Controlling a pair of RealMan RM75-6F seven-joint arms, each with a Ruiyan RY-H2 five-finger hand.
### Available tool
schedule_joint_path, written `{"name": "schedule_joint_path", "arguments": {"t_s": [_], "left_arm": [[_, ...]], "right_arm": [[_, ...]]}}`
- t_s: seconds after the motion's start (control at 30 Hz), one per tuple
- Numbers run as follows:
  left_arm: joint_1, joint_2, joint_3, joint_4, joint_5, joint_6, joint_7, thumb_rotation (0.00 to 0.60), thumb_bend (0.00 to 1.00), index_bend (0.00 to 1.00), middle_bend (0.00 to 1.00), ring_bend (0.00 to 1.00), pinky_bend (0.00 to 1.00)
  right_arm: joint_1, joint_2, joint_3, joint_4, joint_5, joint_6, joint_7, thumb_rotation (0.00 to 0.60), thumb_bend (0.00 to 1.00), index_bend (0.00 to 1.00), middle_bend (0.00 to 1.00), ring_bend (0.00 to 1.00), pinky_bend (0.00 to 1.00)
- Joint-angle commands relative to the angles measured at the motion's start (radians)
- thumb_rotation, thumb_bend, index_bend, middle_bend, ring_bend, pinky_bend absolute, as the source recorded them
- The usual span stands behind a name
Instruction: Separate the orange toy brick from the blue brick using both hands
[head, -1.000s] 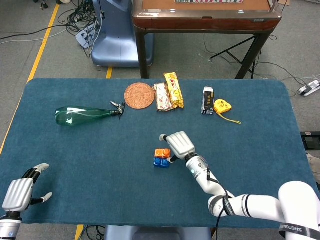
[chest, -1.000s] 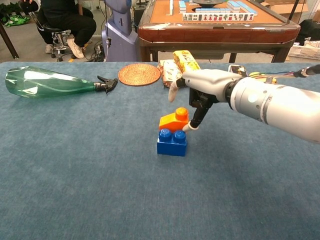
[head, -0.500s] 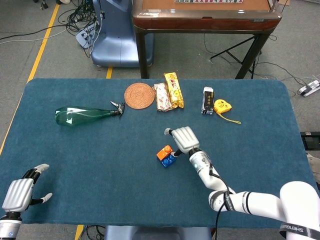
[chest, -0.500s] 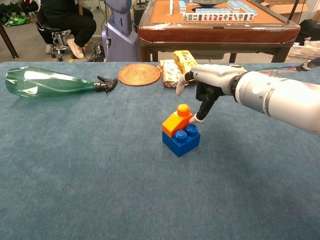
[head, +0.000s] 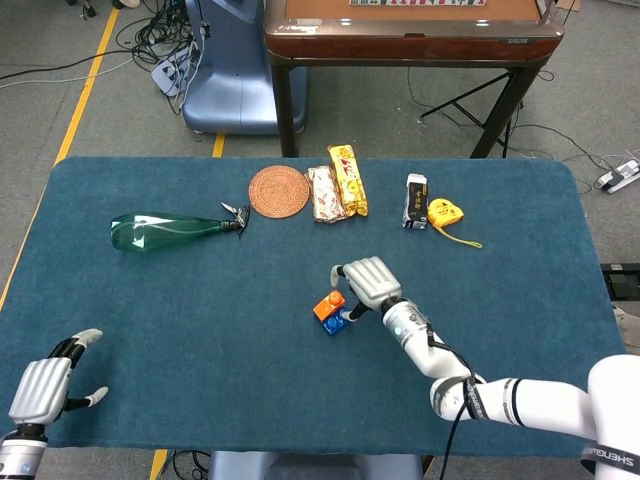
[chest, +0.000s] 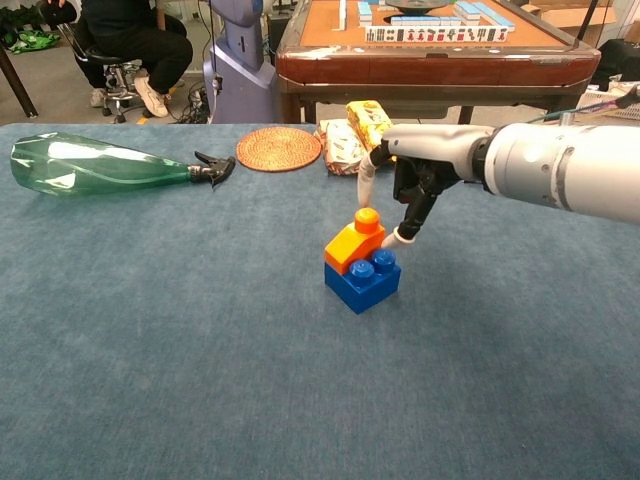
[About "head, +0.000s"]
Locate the yellow snack package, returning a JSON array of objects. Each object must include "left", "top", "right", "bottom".
[{"left": 327, "top": 144, "right": 370, "bottom": 219}]

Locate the brown mahjong table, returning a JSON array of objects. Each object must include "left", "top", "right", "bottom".
[{"left": 263, "top": 0, "right": 566, "bottom": 159}]

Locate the tangled black cable bundle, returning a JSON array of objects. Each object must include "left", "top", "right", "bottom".
[{"left": 115, "top": 0, "right": 201, "bottom": 66}]

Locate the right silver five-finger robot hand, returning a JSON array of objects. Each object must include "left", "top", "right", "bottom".
[{"left": 329, "top": 256, "right": 404, "bottom": 322}]

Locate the long black floor cable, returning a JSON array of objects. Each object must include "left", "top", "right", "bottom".
[{"left": 0, "top": 48, "right": 139, "bottom": 84}]

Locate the yellow tape measure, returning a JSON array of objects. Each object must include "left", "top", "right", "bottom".
[{"left": 426, "top": 197, "right": 484, "bottom": 250}]

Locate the grey brown cloth bag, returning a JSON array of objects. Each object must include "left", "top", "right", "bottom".
[{"left": 612, "top": 303, "right": 640, "bottom": 347}]

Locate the white power strip with plugs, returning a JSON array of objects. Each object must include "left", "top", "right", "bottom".
[{"left": 151, "top": 42, "right": 201, "bottom": 98}]

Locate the round woven brown coaster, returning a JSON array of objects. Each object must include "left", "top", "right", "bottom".
[{"left": 248, "top": 165, "right": 312, "bottom": 220}]

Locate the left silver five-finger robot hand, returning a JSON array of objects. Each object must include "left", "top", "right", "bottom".
[{"left": 8, "top": 328, "right": 110, "bottom": 426}]

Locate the blue felt table cover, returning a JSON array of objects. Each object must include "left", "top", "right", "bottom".
[{"left": 0, "top": 156, "right": 629, "bottom": 460}]

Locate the white snack package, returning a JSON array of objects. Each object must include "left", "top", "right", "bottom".
[{"left": 306, "top": 165, "right": 347, "bottom": 225}]

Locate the black box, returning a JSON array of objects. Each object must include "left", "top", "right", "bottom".
[{"left": 601, "top": 262, "right": 640, "bottom": 301}]

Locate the black and white carton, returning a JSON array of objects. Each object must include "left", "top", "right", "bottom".
[{"left": 402, "top": 173, "right": 431, "bottom": 231}]

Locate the blue grey robot chassis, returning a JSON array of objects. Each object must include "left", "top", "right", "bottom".
[{"left": 207, "top": 450, "right": 425, "bottom": 480}]

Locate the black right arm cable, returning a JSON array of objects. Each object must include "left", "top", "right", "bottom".
[{"left": 425, "top": 324, "right": 484, "bottom": 480}]

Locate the blue grey machine base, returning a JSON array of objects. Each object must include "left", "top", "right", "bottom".
[{"left": 181, "top": 0, "right": 309, "bottom": 136}]

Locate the orange plastic toy brick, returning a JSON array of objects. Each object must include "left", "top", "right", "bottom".
[{"left": 312, "top": 290, "right": 346, "bottom": 321}]

